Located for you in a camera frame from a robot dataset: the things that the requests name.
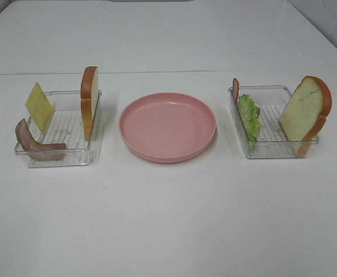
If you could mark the right clear plastic tray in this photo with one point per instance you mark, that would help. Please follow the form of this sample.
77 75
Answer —
272 141

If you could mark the upright bread slice left tray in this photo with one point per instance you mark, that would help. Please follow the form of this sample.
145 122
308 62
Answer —
89 98

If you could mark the yellow cheese slice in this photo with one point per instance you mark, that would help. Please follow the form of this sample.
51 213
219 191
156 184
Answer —
39 107

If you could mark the pink round plate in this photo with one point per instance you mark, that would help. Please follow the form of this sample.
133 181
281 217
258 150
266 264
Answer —
167 127

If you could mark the green lettuce leaf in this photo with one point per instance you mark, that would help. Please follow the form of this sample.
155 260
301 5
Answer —
250 118

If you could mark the pale pink bacon strip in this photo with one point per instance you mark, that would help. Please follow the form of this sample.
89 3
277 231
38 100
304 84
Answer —
28 143

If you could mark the reddish brown bacon strip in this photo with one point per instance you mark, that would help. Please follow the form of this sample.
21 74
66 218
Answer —
235 93

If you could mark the white bread slice brown crust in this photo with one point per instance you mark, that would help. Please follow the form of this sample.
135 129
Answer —
306 113

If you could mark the left clear plastic tray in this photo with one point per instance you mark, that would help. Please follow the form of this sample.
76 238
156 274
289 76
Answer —
65 126

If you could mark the clear plastic tray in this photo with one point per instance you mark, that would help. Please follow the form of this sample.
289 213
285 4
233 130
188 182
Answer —
272 141
65 126

